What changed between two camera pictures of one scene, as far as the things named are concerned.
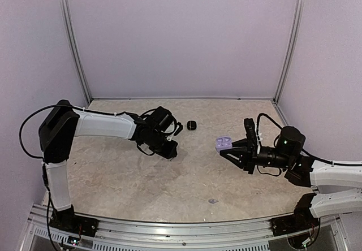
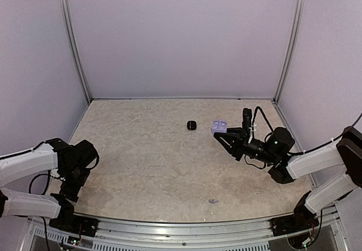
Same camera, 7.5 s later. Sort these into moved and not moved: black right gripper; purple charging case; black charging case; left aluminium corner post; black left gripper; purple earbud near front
Moved: purple charging case; black left gripper; black right gripper
Not moved: purple earbud near front; left aluminium corner post; black charging case
